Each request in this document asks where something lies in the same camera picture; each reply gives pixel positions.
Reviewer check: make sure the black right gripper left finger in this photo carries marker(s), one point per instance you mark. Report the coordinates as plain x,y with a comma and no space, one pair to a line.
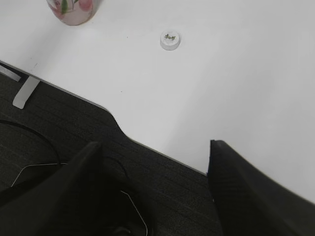
78,199

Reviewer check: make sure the peach oolong tea bottle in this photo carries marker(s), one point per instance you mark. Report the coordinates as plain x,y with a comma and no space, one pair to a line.
74,12

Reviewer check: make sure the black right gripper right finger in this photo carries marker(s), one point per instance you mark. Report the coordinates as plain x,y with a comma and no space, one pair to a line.
249,203

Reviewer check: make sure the white table leg foot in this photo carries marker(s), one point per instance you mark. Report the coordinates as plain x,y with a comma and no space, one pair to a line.
25,92

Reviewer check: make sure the white bottle cap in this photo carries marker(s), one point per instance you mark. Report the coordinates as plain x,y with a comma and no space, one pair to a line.
170,40

